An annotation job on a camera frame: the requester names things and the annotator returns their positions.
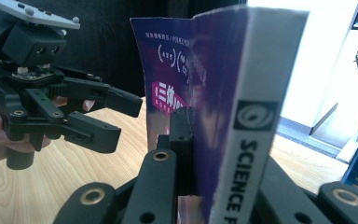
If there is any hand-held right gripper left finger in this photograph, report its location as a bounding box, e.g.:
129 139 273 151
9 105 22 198
121 106 198 224

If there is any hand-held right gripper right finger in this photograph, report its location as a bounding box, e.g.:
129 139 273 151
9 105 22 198
254 156 322 224

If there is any purple magazine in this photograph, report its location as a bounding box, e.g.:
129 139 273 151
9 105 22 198
129 4 310 224

